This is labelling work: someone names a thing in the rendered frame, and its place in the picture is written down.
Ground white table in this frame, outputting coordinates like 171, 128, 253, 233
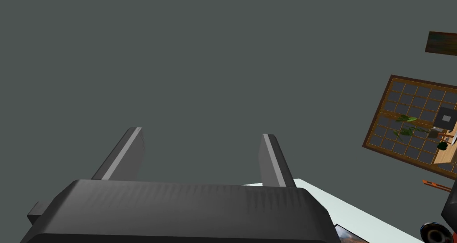
241, 178, 425, 243

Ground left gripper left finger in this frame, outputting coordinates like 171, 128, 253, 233
91, 126, 146, 181

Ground dark framed photo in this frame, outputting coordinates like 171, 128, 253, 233
333, 224, 370, 243

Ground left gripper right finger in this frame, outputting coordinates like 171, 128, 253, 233
258, 133, 297, 188

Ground dark brown wall picture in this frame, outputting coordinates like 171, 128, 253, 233
424, 31, 457, 56

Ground wooden table with plants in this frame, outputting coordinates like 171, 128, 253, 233
392, 106, 457, 193

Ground brown framed grid window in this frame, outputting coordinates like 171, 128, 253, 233
361, 74, 457, 181

